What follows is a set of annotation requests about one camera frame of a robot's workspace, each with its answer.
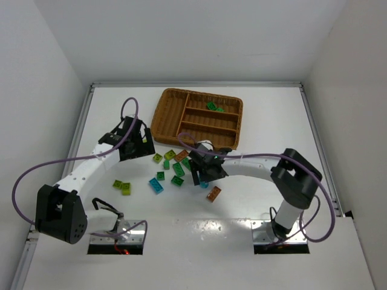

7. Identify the green long lego brick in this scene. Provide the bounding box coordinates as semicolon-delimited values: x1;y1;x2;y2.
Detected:
172;163;185;178

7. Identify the small dark green lego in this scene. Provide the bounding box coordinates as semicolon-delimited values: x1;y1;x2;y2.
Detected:
163;160;170;170

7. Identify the green square lego brick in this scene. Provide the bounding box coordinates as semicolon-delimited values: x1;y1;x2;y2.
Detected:
157;171;165;181

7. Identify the green lego plate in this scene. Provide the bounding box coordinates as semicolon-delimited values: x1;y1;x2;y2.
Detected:
181;158;191;171

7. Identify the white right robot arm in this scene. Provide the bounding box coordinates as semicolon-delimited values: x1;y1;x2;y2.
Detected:
189;141;322;240

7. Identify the lime lego brick right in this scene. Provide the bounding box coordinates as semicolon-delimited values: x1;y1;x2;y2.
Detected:
121;182;131;196

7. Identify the cyan long lego brick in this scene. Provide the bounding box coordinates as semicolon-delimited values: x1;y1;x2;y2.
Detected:
149;178;164;194

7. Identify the lime square lego brick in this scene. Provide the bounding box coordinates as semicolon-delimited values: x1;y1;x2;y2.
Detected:
152;153;163;164

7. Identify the lime sloped lego brick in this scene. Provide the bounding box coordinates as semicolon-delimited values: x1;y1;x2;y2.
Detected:
164;150;176;161

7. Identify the dark green lego block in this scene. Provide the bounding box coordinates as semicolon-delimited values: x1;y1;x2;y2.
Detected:
206;101;217;111

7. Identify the lime lego brick left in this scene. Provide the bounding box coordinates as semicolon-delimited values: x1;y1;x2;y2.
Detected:
112;180;123;190

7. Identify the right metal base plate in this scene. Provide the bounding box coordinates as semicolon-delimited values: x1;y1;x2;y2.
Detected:
251;219;308;246

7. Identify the green shiny lego brick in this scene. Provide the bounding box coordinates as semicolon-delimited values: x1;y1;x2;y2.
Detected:
171;175;184;187

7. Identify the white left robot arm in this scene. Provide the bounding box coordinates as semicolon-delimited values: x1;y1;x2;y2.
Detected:
35;117;155;244

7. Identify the cyan patterned round lego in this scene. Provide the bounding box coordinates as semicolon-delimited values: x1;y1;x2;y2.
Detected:
200;181;209;189

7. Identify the metal base plate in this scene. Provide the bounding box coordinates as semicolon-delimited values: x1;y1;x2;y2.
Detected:
89;219;148;245
251;219;308;246

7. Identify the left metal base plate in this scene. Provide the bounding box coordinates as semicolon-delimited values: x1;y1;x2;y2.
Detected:
89;219;148;245

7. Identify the brown wicker divided basket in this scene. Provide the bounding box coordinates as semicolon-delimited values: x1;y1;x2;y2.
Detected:
151;88;243;149

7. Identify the brown lego brick near basket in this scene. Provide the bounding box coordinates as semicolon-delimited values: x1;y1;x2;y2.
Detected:
174;150;189;163

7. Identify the brown lego brick lone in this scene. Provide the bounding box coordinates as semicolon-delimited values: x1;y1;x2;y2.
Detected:
206;186;221;202

